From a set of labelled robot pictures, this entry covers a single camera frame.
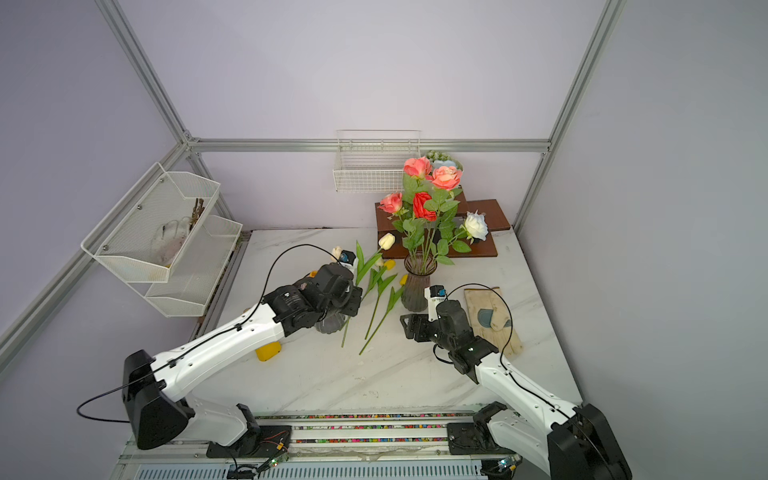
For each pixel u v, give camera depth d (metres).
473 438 0.73
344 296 0.58
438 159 0.88
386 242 0.77
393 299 1.01
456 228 0.77
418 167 0.77
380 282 1.04
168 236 0.78
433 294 0.75
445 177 0.68
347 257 0.66
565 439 0.41
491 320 0.95
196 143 0.92
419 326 0.72
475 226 0.74
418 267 0.84
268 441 0.73
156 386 0.40
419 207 0.73
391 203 0.78
